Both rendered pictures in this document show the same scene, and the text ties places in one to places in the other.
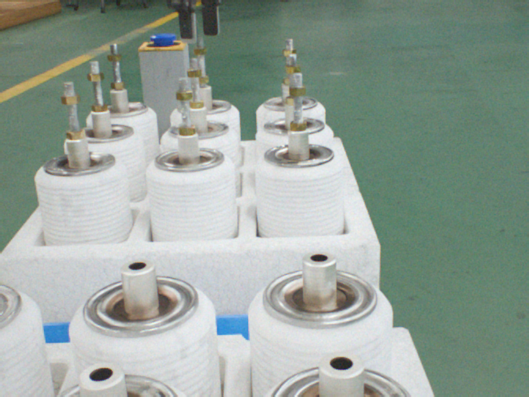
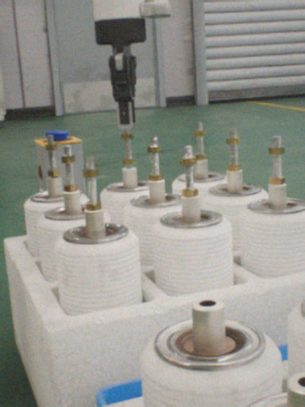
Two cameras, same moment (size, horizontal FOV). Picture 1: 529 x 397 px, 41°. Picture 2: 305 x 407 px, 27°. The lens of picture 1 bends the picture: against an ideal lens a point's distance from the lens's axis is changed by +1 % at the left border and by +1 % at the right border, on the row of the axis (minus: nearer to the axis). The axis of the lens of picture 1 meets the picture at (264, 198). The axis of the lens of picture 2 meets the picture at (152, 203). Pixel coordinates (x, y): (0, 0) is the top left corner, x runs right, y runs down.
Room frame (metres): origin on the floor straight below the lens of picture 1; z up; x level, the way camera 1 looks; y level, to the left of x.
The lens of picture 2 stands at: (0.05, 0.36, 0.44)
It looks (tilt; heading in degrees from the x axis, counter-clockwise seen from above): 13 degrees down; 341
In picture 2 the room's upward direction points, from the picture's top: 4 degrees counter-clockwise
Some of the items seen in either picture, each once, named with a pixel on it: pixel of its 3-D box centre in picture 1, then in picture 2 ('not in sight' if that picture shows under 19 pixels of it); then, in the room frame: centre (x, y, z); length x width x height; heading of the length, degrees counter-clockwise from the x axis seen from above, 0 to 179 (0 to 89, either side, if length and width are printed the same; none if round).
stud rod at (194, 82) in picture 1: (195, 90); (155, 164); (0.84, 0.08, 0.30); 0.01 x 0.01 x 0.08; 8
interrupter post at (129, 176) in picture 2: (203, 98); (129, 179); (0.96, 0.08, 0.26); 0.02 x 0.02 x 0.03
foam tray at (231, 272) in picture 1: (207, 249); (164, 311); (0.84, 0.08, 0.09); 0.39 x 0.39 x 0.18; 89
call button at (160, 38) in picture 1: (163, 41); (57, 137); (1.13, 0.15, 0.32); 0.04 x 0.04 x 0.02
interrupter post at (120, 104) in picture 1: (120, 102); (55, 187); (0.96, 0.19, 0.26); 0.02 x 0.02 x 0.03
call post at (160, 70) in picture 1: (172, 141); (65, 228); (1.13, 0.15, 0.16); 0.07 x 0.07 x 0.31; 89
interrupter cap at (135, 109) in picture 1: (120, 111); (55, 196); (0.96, 0.19, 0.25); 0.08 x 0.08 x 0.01
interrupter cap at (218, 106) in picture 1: (204, 108); (130, 187); (0.96, 0.08, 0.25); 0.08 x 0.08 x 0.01
